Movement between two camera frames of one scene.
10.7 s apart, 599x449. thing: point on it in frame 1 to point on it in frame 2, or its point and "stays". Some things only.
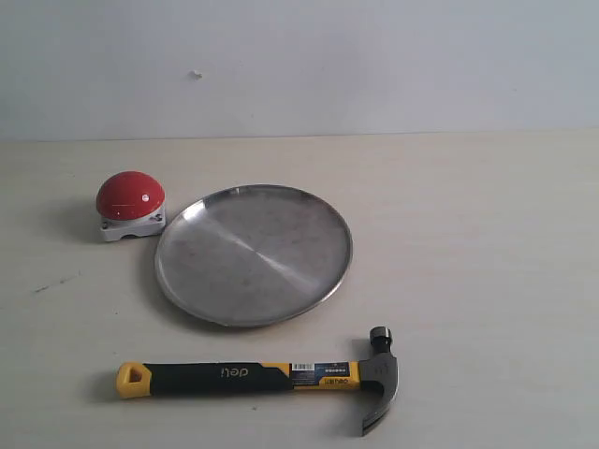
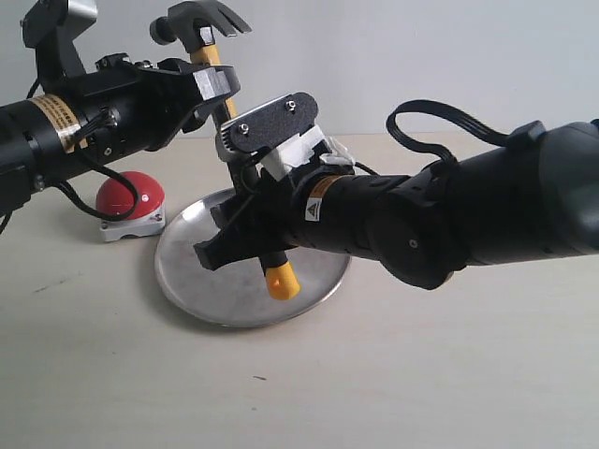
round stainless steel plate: x=252 y=255 stays
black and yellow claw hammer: x=378 y=368 to x=197 y=22
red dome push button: x=130 y=203 stays
